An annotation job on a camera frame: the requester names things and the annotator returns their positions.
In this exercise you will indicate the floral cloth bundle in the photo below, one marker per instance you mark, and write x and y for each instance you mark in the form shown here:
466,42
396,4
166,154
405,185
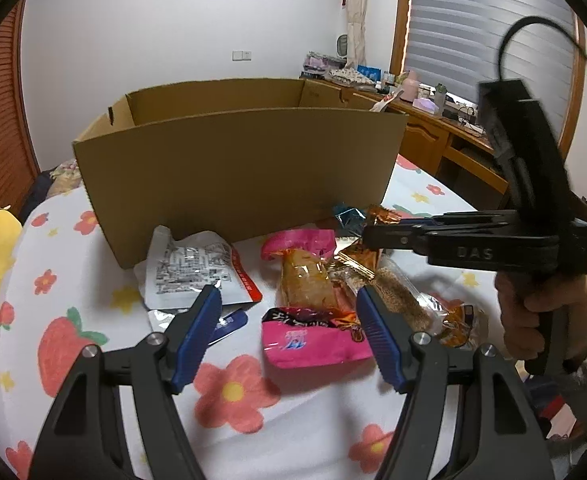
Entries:
351,76

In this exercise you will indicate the blue box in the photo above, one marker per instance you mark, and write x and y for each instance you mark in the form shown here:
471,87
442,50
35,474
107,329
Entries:
369,72

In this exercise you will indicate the white wall socket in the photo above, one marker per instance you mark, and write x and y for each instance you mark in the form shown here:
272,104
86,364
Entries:
242,55

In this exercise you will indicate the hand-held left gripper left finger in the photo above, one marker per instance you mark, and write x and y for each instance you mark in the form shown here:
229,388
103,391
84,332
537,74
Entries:
198,340

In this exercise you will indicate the white floral strawberry blanket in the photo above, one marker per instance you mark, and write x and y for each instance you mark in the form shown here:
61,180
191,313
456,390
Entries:
123,385

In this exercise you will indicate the wooden cabinet desk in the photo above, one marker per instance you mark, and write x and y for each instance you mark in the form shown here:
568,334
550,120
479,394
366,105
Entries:
423,140

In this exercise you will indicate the cream curtain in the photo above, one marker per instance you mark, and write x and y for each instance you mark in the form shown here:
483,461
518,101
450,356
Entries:
358,10

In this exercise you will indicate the person's right hand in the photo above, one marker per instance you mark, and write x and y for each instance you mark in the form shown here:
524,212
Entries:
513,310

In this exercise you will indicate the white power strip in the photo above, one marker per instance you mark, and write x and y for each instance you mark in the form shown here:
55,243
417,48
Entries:
476,129

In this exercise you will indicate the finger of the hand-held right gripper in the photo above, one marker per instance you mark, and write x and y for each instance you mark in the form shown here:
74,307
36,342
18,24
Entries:
423,221
393,240

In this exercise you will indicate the pink bottle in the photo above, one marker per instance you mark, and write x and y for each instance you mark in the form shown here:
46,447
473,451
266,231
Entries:
411,87

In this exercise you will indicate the cardboard box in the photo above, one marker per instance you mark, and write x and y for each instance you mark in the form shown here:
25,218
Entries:
233,170

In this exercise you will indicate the small white fan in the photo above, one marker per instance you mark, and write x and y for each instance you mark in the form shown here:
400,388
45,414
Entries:
342,46

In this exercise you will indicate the pink tissue box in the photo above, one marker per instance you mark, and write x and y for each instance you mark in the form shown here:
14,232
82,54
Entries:
425,105

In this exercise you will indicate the silver snack packet red edge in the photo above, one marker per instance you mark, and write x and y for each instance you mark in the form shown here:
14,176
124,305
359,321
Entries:
193,270

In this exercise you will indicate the wooden window frame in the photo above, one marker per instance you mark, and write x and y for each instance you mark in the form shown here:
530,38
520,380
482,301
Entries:
400,35

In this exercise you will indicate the small orange snack packet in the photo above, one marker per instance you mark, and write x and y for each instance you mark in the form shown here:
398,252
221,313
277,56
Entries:
383,214

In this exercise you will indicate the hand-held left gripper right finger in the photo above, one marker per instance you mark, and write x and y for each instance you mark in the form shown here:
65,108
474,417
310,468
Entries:
378,335

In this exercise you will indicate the clear sesame bar packet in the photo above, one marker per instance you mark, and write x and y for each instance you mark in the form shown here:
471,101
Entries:
403,295

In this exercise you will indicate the silver snack packet blue edge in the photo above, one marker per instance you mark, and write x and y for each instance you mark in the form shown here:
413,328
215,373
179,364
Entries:
231,324

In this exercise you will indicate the beige floral quilt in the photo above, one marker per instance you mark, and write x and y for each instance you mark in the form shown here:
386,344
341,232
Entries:
63,177

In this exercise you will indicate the pink snack packet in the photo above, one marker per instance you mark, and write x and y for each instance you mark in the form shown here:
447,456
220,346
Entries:
308,345

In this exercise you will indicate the purple patterned bag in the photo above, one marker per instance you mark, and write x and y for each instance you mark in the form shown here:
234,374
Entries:
323,64

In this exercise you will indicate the blue foil snack packet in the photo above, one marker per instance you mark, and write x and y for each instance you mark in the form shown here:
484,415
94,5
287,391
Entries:
348,217

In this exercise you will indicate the long white snack packet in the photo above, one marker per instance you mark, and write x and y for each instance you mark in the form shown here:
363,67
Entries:
386,101

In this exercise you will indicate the grey striped window blind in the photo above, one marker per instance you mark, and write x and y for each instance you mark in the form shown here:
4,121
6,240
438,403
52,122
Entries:
473,35

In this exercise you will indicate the small grey bottle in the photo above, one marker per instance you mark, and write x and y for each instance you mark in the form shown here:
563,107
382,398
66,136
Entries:
440,94

